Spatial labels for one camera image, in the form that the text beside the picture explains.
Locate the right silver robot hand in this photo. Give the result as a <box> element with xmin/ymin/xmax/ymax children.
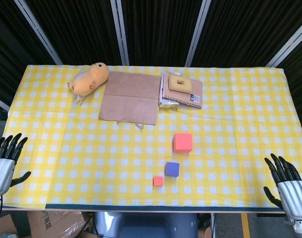
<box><xmin>263</xmin><ymin>153</ymin><xmax>302</xmax><ymax>221</ymax></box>

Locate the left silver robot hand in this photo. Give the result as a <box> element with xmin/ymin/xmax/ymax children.
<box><xmin>0</xmin><ymin>133</ymin><xmax>32</xmax><ymax>196</ymax></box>

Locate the purple cube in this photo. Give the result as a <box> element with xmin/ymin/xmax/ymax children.
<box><xmin>165</xmin><ymin>162</ymin><xmax>180</xmax><ymax>178</ymax></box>

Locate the brown cardboard box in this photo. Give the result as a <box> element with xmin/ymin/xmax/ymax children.
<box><xmin>0</xmin><ymin>210</ymin><xmax>92</xmax><ymax>238</ymax></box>

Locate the yellow checked tablecloth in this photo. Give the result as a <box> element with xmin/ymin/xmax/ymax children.
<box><xmin>3</xmin><ymin>64</ymin><xmax>302</xmax><ymax>208</ymax></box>

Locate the large red foam cube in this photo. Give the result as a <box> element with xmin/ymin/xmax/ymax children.
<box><xmin>172</xmin><ymin>133</ymin><xmax>193</xmax><ymax>154</ymax></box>

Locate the orange plush animal toy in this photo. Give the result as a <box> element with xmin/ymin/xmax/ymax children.
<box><xmin>65</xmin><ymin>62</ymin><xmax>110</xmax><ymax>104</ymax></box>

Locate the brown spiral notebook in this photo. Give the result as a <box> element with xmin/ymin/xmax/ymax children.
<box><xmin>160</xmin><ymin>71</ymin><xmax>203</xmax><ymax>110</ymax></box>

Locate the flat brown paper bag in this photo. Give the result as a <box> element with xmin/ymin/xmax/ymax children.
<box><xmin>98</xmin><ymin>71</ymin><xmax>161</xmax><ymax>130</ymax></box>

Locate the grey robot torso base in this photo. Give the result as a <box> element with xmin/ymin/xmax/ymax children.
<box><xmin>93</xmin><ymin>212</ymin><xmax>199</xmax><ymax>238</ymax></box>

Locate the yellow sponge block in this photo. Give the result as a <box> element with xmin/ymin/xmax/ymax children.
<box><xmin>167</xmin><ymin>74</ymin><xmax>193</xmax><ymax>93</ymax></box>

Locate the white partition post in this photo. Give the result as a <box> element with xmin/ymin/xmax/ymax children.
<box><xmin>265</xmin><ymin>19</ymin><xmax>302</xmax><ymax>68</ymax></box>
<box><xmin>110</xmin><ymin>0</ymin><xmax>130</xmax><ymax>66</ymax></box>
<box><xmin>0</xmin><ymin>95</ymin><xmax>10</xmax><ymax>112</ymax></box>
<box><xmin>14</xmin><ymin>0</ymin><xmax>63</xmax><ymax>65</ymax></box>
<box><xmin>185</xmin><ymin>0</ymin><xmax>211</xmax><ymax>66</ymax></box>

